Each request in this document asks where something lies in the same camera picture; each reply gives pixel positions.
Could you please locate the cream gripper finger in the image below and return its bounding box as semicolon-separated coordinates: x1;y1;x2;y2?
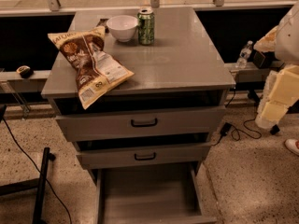
253;26;278;52

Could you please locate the brown chip bag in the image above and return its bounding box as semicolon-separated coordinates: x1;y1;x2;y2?
48;26;134;109

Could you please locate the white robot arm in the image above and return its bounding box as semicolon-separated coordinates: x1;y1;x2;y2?
254;2;299;129

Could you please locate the grey drawer cabinet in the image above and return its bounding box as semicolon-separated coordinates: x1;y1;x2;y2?
40;7;236;179

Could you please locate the grey bottom drawer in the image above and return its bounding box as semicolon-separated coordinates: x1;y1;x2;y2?
94;163;217;224

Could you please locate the grey drawer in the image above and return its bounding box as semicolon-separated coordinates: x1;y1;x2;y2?
77;143;211;170
94;163;217;224
56;105;225;142

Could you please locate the grey middle drawer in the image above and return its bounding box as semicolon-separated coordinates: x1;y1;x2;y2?
77;143;211;170

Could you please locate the grey top drawer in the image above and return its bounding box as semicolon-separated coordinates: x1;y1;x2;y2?
56;105;225;142

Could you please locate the small black box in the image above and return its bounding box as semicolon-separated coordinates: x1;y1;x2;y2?
253;51;272;69

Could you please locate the clear water bottle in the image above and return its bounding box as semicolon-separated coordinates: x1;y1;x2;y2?
236;40;253;69

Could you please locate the white shoe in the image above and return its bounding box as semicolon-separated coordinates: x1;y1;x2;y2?
285;139;299;156

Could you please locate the green soda can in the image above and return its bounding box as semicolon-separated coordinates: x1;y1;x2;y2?
137;7;155;45

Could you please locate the white bowl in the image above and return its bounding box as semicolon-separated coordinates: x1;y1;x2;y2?
107;15;137;42

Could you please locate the dark snack bar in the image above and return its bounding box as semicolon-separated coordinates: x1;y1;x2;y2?
96;19;109;33

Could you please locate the small black yellow object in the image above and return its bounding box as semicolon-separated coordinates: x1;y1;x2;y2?
17;65;34;78

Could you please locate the black metal stand left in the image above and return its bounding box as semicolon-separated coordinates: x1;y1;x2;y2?
0;147;55;224

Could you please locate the black floor cable left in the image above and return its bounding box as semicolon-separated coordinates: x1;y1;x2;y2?
0;115;73;224

